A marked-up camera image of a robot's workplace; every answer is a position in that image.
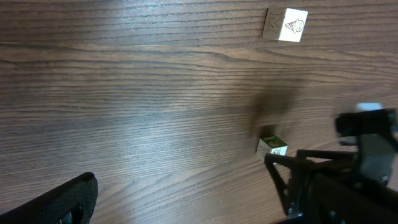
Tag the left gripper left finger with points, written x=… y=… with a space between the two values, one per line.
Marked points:
x=72 y=202

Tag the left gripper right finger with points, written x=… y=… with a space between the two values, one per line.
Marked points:
x=330 y=201

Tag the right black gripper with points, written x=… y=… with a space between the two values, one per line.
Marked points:
x=370 y=127

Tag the green sided wooden block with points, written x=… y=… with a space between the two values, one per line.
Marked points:
x=271 y=145

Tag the plain deer wooden block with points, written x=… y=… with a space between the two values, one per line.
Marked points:
x=284 y=24

